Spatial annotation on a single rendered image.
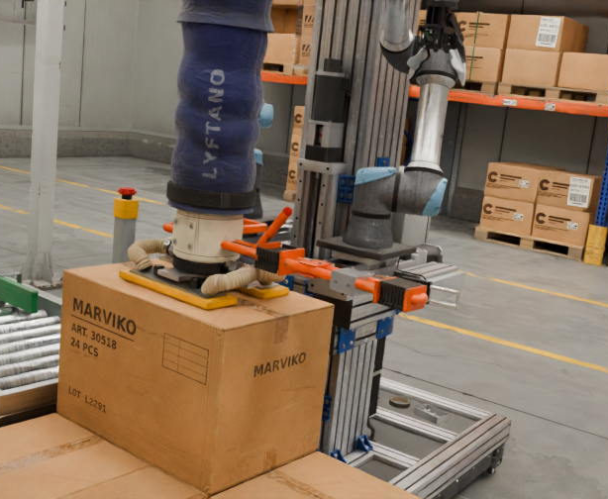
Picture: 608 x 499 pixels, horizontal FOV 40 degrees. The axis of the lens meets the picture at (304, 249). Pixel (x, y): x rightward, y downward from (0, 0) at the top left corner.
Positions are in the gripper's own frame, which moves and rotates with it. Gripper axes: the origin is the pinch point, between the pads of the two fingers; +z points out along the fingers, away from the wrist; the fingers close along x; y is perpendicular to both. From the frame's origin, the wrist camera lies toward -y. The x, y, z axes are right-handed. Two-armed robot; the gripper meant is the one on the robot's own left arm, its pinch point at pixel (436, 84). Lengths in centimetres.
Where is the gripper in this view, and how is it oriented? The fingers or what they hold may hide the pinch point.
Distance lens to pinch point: 217.1
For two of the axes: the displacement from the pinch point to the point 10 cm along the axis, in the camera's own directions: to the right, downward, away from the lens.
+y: -5.7, 1.0, -8.2
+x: 8.1, 2.0, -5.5
